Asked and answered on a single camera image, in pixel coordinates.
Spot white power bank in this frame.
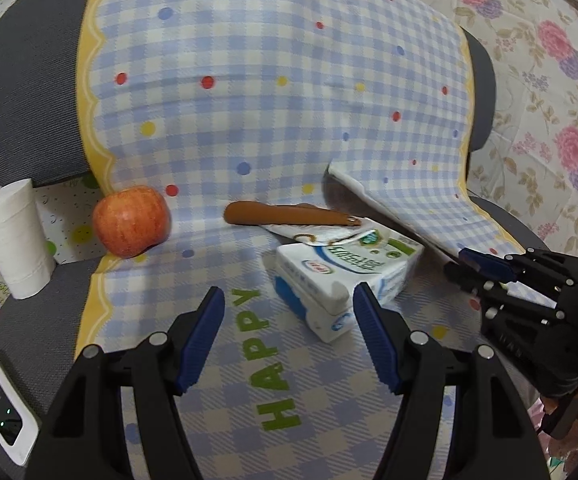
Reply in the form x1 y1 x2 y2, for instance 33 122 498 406
0 364 40 467

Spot white milk carton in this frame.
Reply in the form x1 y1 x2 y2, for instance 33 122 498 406
275 226 423 344

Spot red apple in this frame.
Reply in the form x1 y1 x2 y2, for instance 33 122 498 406
92 185 171 259

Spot white tissue roll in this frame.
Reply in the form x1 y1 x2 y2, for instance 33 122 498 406
0 179 56 299

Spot blue checkered cloth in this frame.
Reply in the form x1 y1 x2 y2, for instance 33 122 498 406
76 0 519 479

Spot black office chair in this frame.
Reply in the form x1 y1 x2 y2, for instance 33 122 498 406
0 0 551 480

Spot floral plastic wall sheet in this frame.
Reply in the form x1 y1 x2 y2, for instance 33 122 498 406
420 0 578 256

